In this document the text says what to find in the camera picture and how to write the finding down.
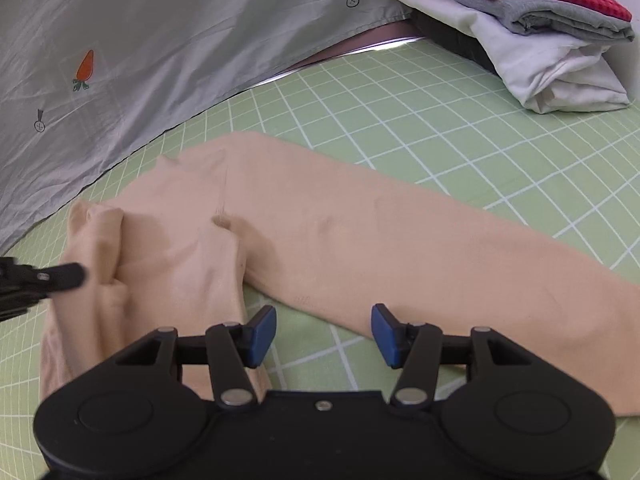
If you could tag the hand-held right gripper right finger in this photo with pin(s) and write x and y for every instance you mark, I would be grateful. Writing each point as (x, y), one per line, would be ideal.
(386, 332)

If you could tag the grey carrot print sheet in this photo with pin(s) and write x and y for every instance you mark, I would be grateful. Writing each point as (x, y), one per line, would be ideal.
(175, 60)

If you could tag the beige pants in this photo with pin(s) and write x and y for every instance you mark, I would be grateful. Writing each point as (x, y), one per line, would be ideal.
(350, 240)

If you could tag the green grid mat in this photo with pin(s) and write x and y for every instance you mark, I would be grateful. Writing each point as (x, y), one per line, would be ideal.
(450, 125)

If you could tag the folded grey garment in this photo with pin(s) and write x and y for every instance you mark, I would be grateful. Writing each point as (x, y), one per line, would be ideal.
(540, 15)

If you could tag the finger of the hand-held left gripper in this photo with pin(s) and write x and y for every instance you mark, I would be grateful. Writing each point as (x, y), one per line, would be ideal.
(65, 275)

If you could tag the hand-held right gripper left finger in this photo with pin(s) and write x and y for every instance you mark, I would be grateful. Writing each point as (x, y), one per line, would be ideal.
(262, 332)

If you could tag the folded white garment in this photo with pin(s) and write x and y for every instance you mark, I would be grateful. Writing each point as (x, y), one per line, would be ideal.
(550, 75)

